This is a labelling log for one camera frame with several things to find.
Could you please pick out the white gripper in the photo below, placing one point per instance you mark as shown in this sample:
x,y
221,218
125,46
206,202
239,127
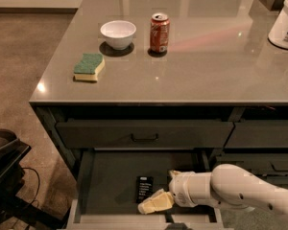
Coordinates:
x,y
180,189

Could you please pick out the black rxbar chocolate bar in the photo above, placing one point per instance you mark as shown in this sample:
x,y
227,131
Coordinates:
x,y
144,187

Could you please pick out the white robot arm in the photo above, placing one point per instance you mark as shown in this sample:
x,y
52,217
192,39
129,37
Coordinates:
x,y
226,187

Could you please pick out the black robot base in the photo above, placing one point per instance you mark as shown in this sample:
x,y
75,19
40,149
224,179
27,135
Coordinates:
x,y
12,151

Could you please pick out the open grey middle drawer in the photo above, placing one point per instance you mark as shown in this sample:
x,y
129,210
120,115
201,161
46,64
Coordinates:
x,y
107,192

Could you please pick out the grey right middle drawer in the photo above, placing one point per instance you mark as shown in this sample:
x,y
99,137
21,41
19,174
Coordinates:
x,y
257,163

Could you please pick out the grey right top drawer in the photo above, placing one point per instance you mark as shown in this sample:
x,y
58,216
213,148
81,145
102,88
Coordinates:
x,y
259,134

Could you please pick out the green yellow sponge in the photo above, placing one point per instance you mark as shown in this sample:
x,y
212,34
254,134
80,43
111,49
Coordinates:
x,y
89,67

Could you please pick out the white ceramic bowl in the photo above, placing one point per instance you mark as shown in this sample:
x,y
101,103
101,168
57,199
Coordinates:
x,y
118,33

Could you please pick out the red soda can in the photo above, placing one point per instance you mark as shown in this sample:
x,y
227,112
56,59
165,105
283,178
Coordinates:
x,y
159,32

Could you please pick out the white plastic canister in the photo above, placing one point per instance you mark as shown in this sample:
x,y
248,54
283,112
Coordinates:
x,y
278,35

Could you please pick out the black top drawer handle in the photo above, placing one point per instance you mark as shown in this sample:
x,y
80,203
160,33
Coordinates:
x,y
152,138

